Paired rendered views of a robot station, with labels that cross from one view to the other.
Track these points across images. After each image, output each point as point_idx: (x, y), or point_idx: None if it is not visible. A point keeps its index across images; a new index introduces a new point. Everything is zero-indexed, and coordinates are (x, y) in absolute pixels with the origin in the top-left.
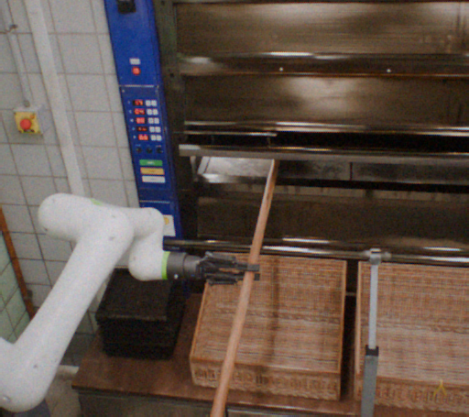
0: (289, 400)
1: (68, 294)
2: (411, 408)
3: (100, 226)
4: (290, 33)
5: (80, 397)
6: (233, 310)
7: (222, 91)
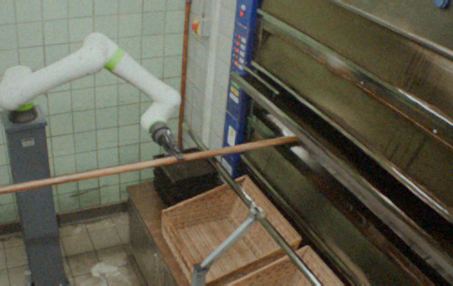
0: (184, 281)
1: (45, 70)
2: None
3: (81, 49)
4: (315, 21)
5: (127, 198)
6: (236, 224)
7: (278, 51)
